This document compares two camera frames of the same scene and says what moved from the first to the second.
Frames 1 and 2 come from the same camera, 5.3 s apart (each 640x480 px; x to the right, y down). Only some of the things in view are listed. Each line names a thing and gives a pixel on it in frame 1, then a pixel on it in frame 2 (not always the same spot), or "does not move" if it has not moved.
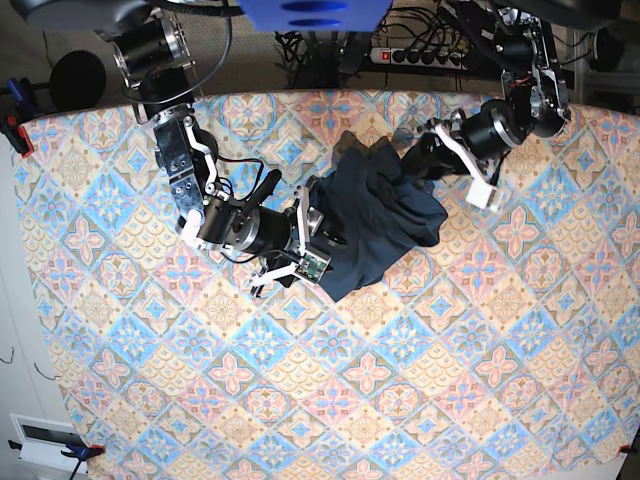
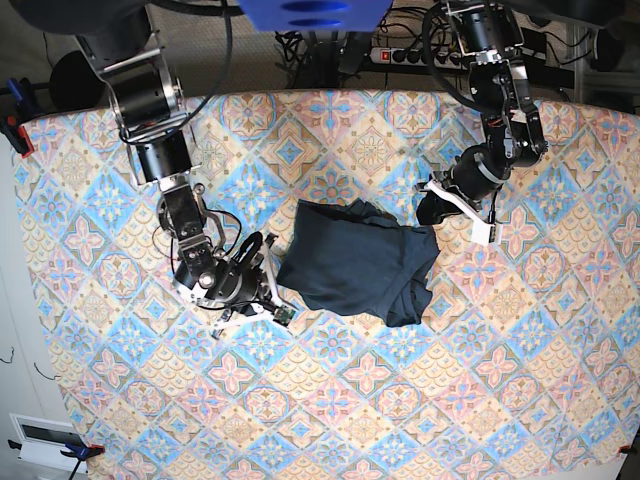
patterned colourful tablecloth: x=510 y=351 does not move
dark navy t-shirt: x=370 y=193 → x=354 y=258
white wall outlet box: x=42 y=441 does not move
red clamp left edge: x=18 y=109 does not move
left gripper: x=283 y=235 → x=247 y=289
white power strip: x=421 y=57 does not move
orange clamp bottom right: x=625 y=448 does not move
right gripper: x=485 y=134 → x=472 y=183
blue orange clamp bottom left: x=81 y=452 does not move
